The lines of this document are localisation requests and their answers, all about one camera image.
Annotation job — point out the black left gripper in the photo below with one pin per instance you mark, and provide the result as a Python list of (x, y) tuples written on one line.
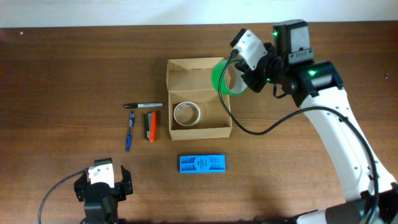
[(80, 187)]

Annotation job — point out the beige masking tape roll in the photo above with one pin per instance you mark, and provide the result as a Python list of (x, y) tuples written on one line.
[(187, 114)]

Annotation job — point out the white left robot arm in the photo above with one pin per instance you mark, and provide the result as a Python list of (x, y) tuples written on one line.
[(102, 212)]

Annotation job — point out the green tape roll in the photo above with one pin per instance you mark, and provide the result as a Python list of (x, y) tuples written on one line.
[(239, 86)]

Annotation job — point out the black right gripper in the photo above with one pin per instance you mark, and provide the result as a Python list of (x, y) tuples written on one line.
[(254, 79)]

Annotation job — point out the blue plastic case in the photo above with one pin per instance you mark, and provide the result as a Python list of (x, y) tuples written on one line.
[(202, 164)]

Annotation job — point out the blue ballpoint pen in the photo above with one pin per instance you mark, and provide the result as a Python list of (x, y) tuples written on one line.
[(129, 133)]

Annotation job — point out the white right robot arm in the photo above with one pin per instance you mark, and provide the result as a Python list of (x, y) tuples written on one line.
[(370, 191)]

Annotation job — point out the brown cardboard box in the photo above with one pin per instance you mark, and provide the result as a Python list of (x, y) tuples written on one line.
[(189, 79)]

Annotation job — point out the black marker pen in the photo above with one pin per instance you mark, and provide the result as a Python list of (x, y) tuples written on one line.
[(142, 105)]

